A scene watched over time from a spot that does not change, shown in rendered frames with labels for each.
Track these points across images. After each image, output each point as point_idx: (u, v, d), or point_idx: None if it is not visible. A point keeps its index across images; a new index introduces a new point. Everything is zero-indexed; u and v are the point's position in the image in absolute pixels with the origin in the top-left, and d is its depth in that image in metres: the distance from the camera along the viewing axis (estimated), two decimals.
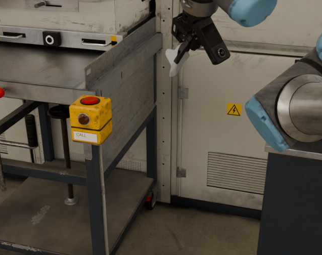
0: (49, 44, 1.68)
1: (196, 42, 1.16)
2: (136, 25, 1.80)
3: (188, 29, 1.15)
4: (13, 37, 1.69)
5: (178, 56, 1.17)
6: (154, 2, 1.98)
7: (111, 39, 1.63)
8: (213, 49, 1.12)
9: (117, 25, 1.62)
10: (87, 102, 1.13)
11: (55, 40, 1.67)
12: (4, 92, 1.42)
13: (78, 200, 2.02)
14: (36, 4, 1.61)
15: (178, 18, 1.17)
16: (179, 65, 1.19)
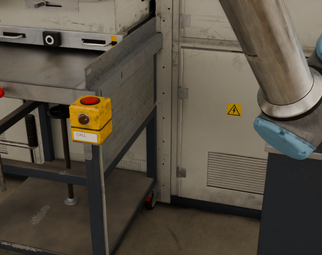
0: (49, 44, 1.68)
1: None
2: (136, 25, 1.80)
3: None
4: (13, 37, 1.69)
5: None
6: (154, 2, 1.98)
7: (111, 39, 1.63)
8: None
9: (117, 25, 1.62)
10: (87, 102, 1.13)
11: (55, 40, 1.67)
12: (4, 92, 1.42)
13: (78, 200, 2.02)
14: (36, 4, 1.61)
15: None
16: None
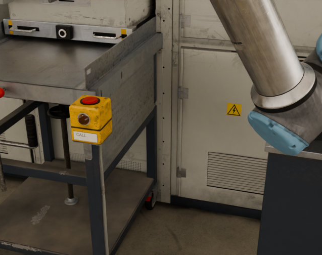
0: (61, 38, 1.77)
1: None
2: (144, 19, 1.89)
3: None
4: (27, 31, 1.78)
5: None
6: None
7: (121, 32, 1.71)
8: None
9: (127, 18, 1.70)
10: (87, 102, 1.13)
11: (67, 33, 1.75)
12: (4, 92, 1.42)
13: (78, 200, 2.02)
14: None
15: None
16: None
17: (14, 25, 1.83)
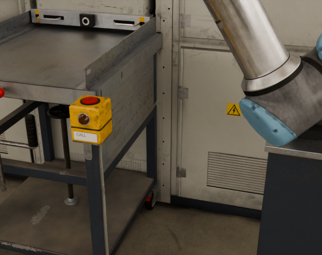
0: (85, 25, 1.94)
1: None
2: None
3: None
4: (53, 19, 1.95)
5: None
6: None
7: (139, 19, 1.88)
8: None
9: (145, 7, 1.88)
10: (87, 102, 1.13)
11: (90, 21, 1.93)
12: (4, 92, 1.42)
13: (78, 200, 2.02)
14: None
15: None
16: None
17: (40, 14, 2.00)
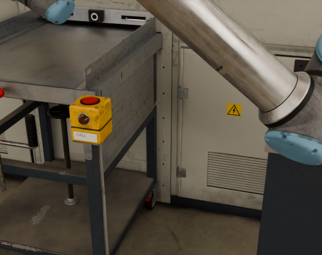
0: (93, 20, 2.02)
1: None
2: None
3: None
4: None
5: None
6: None
7: None
8: None
9: None
10: (87, 102, 1.13)
11: (99, 16, 2.00)
12: (4, 92, 1.42)
13: (78, 200, 2.02)
14: None
15: None
16: None
17: None
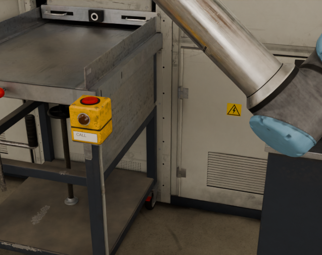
0: (93, 20, 2.02)
1: None
2: None
3: None
4: (60, 14, 2.03)
5: None
6: None
7: None
8: None
9: (151, 3, 1.95)
10: (87, 102, 1.13)
11: (99, 16, 2.00)
12: (4, 92, 1.42)
13: (78, 200, 2.02)
14: None
15: None
16: None
17: (47, 9, 2.08)
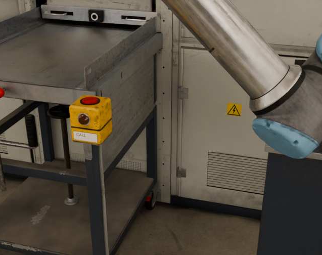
0: (93, 20, 2.02)
1: None
2: None
3: None
4: (60, 14, 2.03)
5: None
6: None
7: None
8: None
9: (151, 3, 1.95)
10: (87, 102, 1.13)
11: (99, 16, 2.00)
12: (4, 92, 1.42)
13: (78, 200, 2.02)
14: None
15: None
16: None
17: (47, 9, 2.08)
